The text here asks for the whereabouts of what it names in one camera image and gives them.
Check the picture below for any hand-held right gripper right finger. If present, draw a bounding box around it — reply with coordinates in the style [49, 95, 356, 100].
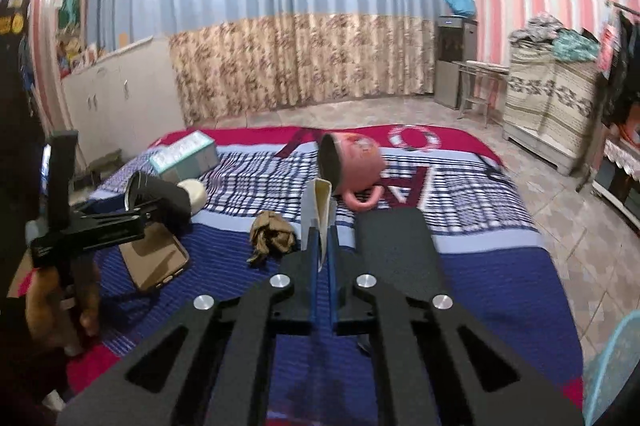
[325, 226, 586, 426]

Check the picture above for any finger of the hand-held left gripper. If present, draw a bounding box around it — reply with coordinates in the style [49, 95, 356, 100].
[75, 211, 153, 228]
[74, 226, 147, 252]

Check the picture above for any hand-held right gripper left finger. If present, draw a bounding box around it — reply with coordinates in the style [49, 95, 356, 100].
[55, 226, 326, 426]

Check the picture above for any black cylindrical container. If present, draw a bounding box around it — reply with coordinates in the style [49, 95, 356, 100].
[124, 171, 193, 224]

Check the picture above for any light blue plastic basket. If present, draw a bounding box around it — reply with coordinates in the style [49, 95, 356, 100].
[582, 310, 640, 426]

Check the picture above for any person's left hand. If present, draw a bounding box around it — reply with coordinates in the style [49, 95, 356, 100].
[25, 251, 103, 353]

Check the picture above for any crumpled brown paper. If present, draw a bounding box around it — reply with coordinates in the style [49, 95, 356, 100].
[247, 209, 296, 267]

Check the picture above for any brown phone case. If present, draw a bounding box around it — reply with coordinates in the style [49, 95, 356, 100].
[120, 222, 191, 293]

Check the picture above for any black rectangular pad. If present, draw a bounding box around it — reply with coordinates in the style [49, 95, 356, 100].
[350, 207, 446, 312]

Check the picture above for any cream tape roll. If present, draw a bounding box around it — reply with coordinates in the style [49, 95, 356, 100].
[177, 178, 208, 214]

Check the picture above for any teal tissue box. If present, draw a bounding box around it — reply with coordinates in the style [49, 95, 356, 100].
[148, 130, 220, 179]

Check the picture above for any pink mug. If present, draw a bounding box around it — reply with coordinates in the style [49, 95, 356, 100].
[318, 132, 388, 213]

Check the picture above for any white cabinet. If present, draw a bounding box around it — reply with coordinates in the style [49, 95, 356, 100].
[60, 35, 186, 167]

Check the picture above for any grey water dispenser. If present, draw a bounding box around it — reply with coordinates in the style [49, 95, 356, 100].
[434, 15, 478, 109]

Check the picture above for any small metal table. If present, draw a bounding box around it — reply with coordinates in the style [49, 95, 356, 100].
[452, 60, 510, 127]

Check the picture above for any cloth covered cabinet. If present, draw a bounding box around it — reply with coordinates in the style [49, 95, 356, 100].
[502, 43, 606, 177]

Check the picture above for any blue cloth bundle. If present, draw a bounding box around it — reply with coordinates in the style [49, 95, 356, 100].
[444, 0, 476, 19]

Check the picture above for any low black stand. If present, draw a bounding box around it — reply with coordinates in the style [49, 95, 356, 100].
[592, 136, 640, 234]

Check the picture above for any white lace cloth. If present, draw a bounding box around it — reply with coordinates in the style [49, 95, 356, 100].
[602, 138, 640, 182]

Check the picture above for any grey clothes pile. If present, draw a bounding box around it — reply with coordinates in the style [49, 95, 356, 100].
[509, 13, 566, 47]

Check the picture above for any teal folded cloth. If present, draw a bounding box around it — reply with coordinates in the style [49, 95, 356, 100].
[552, 28, 601, 62]

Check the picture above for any pink hanging bag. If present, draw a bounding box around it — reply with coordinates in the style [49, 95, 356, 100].
[597, 13, 621, 79]

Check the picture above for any row of hanging clothes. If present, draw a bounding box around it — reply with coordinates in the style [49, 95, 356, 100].
[597, 3, 640, 127]

